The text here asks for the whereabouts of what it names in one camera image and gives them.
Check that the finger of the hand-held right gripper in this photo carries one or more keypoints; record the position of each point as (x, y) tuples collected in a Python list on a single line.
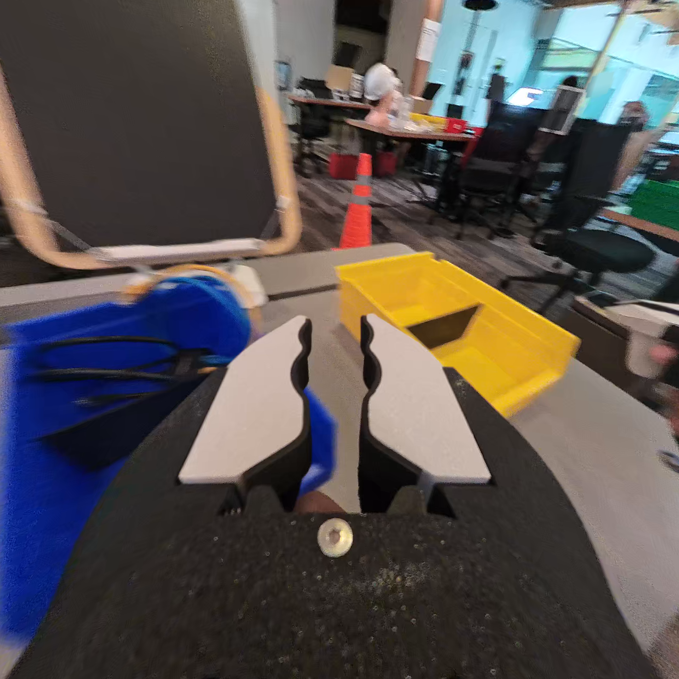
[(647, 329)]

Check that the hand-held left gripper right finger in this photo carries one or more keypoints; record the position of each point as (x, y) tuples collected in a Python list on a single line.
[(430, 424)]

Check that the person's right hand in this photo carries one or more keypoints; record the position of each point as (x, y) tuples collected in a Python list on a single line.
[(666, 355)]

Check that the yellow plastic bin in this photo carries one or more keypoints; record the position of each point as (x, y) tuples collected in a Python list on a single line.
[(393, 286)]

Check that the wooden table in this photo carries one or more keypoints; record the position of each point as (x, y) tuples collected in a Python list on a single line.
[(408, 129)]

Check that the orange traffic cone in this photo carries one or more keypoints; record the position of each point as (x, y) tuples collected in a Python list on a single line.
[(359, 212)]

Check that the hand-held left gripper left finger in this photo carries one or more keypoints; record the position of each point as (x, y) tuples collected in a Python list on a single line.
[(244, 424)]

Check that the black office chair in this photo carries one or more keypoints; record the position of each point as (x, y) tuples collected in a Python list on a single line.
[(493, 159), (594, 223)]

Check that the blue plastic bin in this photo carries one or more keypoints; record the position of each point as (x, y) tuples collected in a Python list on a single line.
[(64, 499)]

